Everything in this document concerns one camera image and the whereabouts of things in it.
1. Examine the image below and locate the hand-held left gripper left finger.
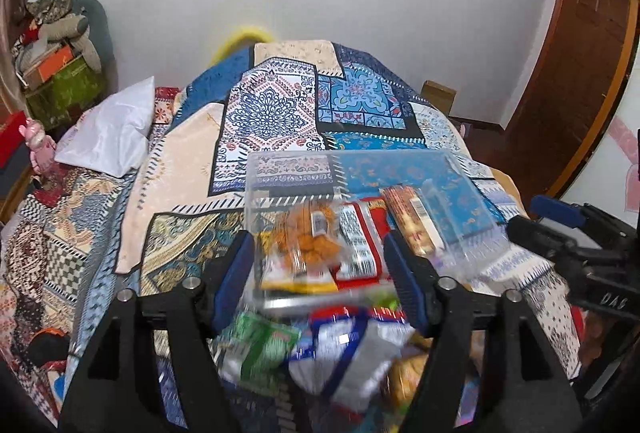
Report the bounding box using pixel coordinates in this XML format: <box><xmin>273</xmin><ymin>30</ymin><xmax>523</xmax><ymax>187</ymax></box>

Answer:
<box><xmin>59</xmin><ymin>230</ymin><xmax>258</xmax><ymax>433</ymax></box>

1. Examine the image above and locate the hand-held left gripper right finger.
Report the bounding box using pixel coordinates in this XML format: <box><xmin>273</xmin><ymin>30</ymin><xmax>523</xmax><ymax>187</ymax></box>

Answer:
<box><xmin>382</xmin><ymin>230</ymin><xmax>584</xmax><ymax>433</ymax></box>

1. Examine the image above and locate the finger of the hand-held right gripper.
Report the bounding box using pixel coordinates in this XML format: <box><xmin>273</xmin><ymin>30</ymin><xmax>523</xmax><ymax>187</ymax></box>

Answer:
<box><xmin>506</xmin><ymin>215</ymin><xmax>583</xmax><ymax>265</ymax></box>
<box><xmin>530</xmin><ymin>195</ymin><xmax>587</xmax><ymax>230</ymax></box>

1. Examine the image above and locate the red white snack packet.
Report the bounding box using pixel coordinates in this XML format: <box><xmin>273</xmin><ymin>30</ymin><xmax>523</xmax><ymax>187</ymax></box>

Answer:
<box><xmin>332</xmin><ymin>197</ymin><xmax>397</xmax><ymax>285</ymax></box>

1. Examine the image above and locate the brown biscuit packet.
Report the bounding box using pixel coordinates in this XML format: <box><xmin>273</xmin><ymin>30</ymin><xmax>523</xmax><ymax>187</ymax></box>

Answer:
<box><xmin>382</xmin><ymin>184</ymin><xmax>447</xmax><ymax>258</ymax></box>

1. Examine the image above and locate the orange snack packet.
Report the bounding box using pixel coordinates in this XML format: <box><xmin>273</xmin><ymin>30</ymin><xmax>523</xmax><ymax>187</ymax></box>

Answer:
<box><xmin>260</xmin><ymin>202</ymin><xmax>342</xmax><ymax>295</ymax></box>

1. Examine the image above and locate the clear plastic container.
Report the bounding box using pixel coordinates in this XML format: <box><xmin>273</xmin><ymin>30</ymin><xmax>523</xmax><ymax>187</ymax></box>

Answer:
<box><xmin>243</xmin><ymin>150</ymin><xmax>512</xmax><ymax>315</ymax></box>

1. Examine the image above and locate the green snack packet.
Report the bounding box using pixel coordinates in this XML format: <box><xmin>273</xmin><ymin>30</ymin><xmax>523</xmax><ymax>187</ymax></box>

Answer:
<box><xmin>220</xmin><ymin>312</ymin><xmax>302</xmax><ymax>385</ymax></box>

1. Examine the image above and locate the white panel with pink ribbon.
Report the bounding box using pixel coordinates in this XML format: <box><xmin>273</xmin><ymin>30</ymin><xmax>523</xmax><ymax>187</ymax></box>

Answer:
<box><xmin>564</xmin><ymin>32</ymin><xmax>640</xmax><ymax>214</ymax></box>

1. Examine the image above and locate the white blue snack packet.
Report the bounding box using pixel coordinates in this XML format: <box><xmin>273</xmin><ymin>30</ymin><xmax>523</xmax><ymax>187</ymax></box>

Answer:
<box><xmin>289</xmin><ymin>307</ymin><xmax>417</xmax><ymax>400</ymax></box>

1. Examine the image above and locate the yellow chips packet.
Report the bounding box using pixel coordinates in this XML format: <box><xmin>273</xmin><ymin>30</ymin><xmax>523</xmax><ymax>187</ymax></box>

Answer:
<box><xmin>384</xmin><ymin>352</ymin><xmax>437</xmax><ymax>410</ymax></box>

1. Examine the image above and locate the wooden door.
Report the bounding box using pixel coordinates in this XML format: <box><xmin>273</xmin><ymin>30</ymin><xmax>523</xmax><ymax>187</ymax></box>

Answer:
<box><xmin>499</xmin><ymin>0</ymin><xmax>640</xmax><ymax>210</ymax></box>

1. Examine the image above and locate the cardboard box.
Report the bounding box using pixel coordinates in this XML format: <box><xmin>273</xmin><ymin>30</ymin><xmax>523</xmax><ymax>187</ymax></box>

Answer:
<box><xmin>420</xmin><ymin>80</ymin><xmax>459</xmax><ymax>116</ymax></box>

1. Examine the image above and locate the patchwork blanket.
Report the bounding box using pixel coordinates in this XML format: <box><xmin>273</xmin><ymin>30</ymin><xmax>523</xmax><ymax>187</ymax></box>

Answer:
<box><xmin>65</xmin><ymin>40</ymin><xmax>584</xmax><ymax>433</ymax></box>

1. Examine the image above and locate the patterned bed sheet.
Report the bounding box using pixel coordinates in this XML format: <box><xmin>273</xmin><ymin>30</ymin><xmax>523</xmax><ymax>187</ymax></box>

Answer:
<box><xmin>0</xmin><ymin>85</ymin><xmax>182</xmax><ymax>419</ymax></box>

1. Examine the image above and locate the white pillow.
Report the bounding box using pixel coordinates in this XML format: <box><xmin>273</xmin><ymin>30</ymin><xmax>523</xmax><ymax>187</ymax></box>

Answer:
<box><xmin>54</xmin><ymin>76</ymin><xmax>156</xmax><ymax>178</ymax></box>

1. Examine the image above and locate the pink toy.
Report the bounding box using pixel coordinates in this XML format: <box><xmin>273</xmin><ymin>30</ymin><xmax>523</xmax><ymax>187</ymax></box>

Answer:
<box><xmin>19</xmin><ymin>118</ymin><xmax>57</xmax><ymax>174</ymax></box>

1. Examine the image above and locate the green box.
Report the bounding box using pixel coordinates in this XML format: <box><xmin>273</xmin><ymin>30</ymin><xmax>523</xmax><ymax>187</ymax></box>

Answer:
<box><xmin>25</xmin><ymin>57</ymin><xmax>103</xmax><ymax>130</ymax></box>

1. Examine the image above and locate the red box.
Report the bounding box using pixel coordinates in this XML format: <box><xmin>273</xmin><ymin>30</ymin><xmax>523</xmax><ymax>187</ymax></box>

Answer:
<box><xmin>0</xmin><ymin>110</ymin><xmax>29</xmax><ymax>170</ymax></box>

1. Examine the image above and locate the teal cushion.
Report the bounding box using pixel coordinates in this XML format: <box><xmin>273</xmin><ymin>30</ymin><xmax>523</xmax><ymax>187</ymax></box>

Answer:
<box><xmin>74</xmin><ymin>0</ymin><xmax>119</xmax><ymax>80</ymax></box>

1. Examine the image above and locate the orange box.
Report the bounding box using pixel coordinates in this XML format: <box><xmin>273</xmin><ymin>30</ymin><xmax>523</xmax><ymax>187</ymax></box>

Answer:
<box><xmin>22</xmin><ymin>43</ymin><xmax>77</xmax><ymax>84</ymax></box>

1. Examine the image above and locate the grey plush toy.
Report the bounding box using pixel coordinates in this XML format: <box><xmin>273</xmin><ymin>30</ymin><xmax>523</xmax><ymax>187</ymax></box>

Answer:
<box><xmin>37</xmin><ymin>12</ymin><xmax>104</xmax><ymax>74</ymax></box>

